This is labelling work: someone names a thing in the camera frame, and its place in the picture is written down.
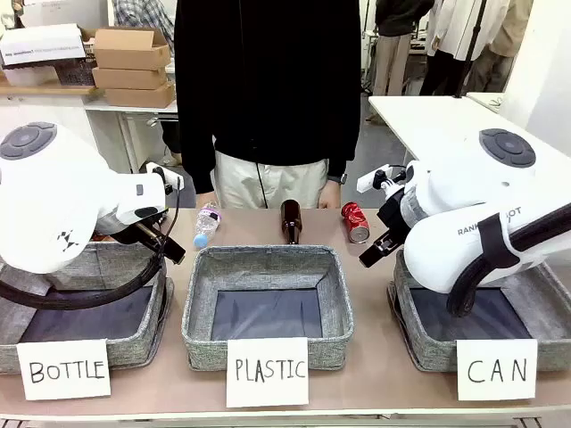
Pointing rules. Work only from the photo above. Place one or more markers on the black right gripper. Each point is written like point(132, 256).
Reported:
point(392, 214)

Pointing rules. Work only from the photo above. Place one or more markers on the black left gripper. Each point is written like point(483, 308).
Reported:
point(134, 232)

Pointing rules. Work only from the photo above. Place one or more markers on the crushed red cola can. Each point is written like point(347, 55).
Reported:
point(355, 220)

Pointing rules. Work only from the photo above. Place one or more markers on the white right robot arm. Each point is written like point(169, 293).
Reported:
point(450, 232)

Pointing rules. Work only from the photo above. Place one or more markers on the person left forearm black sleeve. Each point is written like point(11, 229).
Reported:
point(343, 147)

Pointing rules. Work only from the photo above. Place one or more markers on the person right forearm black sleeve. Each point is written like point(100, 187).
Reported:
point(196, 151)

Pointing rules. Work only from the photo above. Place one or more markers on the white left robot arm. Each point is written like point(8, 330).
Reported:
point(44, 200)

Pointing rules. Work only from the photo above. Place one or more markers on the grey fabric basket plastic label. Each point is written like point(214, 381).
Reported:
point(267, 263)

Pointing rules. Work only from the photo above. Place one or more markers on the grey fabric basket bottle label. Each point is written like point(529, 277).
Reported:
point(134, 348)

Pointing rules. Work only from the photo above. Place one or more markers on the grey fabric basket can label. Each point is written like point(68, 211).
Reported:
point(424, 343)

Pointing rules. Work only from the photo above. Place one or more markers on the white paper sign CAN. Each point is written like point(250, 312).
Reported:
point(496, 370)

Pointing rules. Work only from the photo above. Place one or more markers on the person right hand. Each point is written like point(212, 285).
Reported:
point(204, 200)

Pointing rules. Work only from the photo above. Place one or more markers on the person left hand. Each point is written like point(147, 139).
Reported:
point(330, 196)

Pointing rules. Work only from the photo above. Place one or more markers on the clear plastic bottle blue cap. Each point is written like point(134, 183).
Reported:
point(207, 223)

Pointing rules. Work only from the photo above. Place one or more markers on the dark wrist watch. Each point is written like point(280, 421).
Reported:
point(341, 178)

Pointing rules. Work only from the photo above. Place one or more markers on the brown glass bottle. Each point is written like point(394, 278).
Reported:
point(291, 218)

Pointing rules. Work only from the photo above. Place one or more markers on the person beige trousers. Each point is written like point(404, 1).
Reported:
point(241, 183)

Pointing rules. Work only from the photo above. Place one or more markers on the large white table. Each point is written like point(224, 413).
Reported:
point(437, 125)

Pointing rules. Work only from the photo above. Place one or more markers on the white desk with legs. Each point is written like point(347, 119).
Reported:
point(129, 111)

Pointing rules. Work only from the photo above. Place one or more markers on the white paper sign PLASTIC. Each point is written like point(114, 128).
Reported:
point(267, 372)

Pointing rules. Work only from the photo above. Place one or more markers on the white paper sign BOTTLE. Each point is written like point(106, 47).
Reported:
point(64, 370)

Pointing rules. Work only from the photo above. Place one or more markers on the flat brown cardboard box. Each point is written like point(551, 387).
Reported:
point(129, 78)
point(138, 96)

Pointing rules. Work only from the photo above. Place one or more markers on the person torso black sweater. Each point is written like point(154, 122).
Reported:
point(267, 80)

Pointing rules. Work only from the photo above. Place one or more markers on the black mesh crate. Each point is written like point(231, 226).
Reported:
point(76, 73)

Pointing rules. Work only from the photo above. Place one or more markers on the wooden shelf board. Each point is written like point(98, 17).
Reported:
point(44, 90)

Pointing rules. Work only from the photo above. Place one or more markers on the bystander dark top beige trousers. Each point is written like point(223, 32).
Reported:
point(394, 44)

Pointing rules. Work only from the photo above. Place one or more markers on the open brown cardboard box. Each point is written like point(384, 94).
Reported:
point(129, 49)

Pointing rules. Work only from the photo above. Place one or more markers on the bystander in white coat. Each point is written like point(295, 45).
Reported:
point(450, 44)

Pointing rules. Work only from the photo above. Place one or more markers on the white plastic container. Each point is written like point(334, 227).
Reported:
point(29, 76)

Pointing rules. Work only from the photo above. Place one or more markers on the black tripod pole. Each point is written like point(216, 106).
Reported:
point(472, 44)

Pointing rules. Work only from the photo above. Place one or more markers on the bystander in tan jacket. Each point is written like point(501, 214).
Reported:
point(499, 49)

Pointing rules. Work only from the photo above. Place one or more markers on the bystander in plaid shirt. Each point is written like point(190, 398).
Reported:
point(147, 18)

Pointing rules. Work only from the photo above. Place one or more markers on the white printed cardboard box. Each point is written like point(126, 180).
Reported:
point(40, 44)

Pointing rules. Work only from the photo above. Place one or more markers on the plain white box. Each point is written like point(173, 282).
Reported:
point(62, 11)

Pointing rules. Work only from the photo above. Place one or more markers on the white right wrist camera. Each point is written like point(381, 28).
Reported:
point(372, 178)

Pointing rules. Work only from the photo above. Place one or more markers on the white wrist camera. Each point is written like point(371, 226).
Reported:
point(158, 171)
point(372, 178)

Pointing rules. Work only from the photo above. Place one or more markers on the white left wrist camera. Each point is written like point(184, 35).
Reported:
point(158, 171)

